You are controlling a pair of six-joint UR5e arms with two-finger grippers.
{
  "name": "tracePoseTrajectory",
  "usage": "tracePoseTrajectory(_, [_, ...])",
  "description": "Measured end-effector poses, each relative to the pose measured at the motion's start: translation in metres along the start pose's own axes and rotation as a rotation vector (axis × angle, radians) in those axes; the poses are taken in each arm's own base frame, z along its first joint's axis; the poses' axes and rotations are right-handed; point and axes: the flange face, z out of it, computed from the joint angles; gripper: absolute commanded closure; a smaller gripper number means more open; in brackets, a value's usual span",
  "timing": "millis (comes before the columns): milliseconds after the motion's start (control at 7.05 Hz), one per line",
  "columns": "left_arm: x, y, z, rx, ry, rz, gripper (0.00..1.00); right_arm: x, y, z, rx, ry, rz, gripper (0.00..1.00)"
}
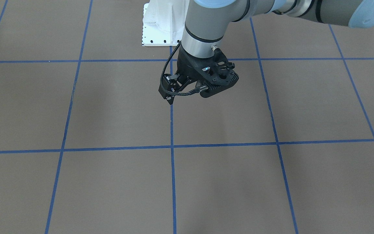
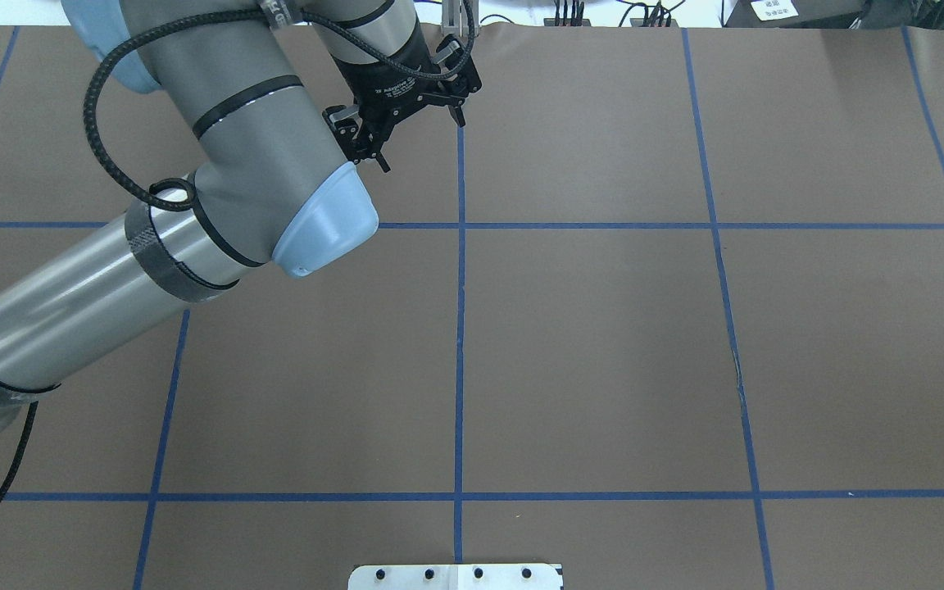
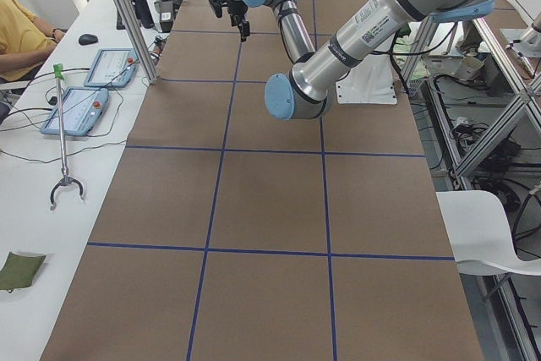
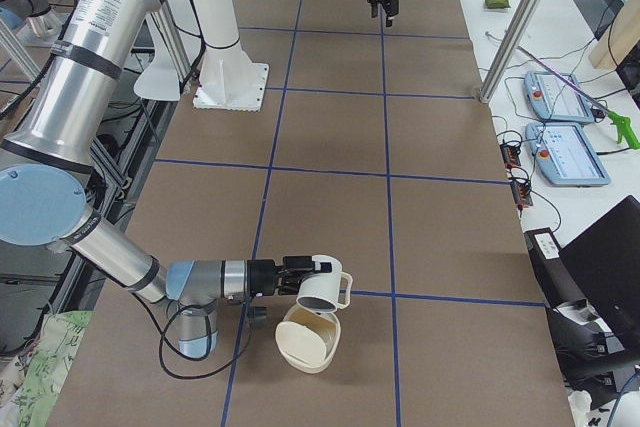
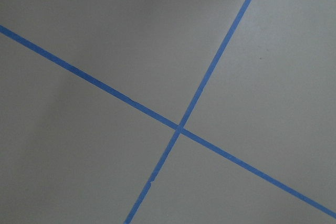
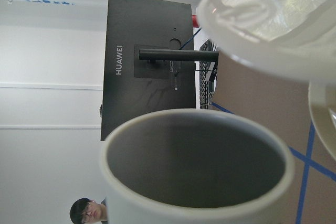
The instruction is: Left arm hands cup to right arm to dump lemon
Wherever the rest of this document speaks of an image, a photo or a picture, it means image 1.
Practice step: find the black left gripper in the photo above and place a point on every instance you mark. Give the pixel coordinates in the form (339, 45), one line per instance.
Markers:
(187, 69)

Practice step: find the white metal base plate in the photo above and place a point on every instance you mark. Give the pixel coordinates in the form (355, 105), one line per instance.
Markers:
(163, 22)

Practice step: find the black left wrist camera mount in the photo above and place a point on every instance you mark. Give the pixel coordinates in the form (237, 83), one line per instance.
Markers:
(217, 73)

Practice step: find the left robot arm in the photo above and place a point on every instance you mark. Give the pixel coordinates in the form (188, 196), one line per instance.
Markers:
(207, 21)

